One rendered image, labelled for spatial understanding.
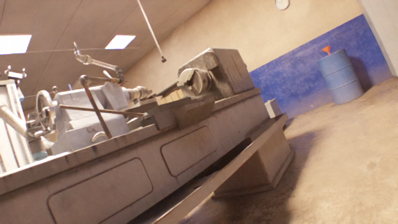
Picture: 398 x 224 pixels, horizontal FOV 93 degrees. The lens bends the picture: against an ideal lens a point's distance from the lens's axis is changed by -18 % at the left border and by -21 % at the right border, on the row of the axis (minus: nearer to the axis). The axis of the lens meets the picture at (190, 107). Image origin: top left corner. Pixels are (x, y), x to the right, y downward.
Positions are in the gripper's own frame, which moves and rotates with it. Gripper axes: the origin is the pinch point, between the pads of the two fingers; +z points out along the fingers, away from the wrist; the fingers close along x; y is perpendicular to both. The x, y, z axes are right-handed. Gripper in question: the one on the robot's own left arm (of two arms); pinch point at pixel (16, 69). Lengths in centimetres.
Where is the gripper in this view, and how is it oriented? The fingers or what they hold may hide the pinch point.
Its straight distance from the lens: 251.4
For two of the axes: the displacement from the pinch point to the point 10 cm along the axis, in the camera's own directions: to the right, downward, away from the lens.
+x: 7.4, 1.2, 6.6
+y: -2.7, -8.4, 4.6
